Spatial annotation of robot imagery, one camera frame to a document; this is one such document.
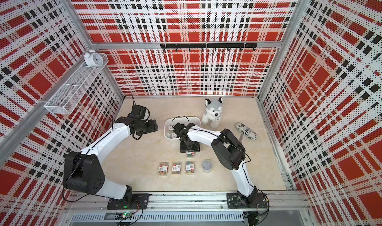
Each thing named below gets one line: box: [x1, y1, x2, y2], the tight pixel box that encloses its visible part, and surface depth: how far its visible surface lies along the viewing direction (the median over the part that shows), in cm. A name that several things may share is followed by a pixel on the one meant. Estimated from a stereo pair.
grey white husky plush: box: [200, 97, 224, 128], surface depth 92 cm
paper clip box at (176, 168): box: [171, 161, 182, 176], surface depth 84 cm
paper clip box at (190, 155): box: [185, 151, 196, 159], surface depth 90 cm
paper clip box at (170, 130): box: [168, 125, 174, 134], surface depth 101 cm
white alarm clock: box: [83, 49, 104, 67], surface depth 82 cm
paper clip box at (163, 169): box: [157, 161, 169, 176], surface depth 84 cm
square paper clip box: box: [185, 160, 196, 175], surface depth 84 cm
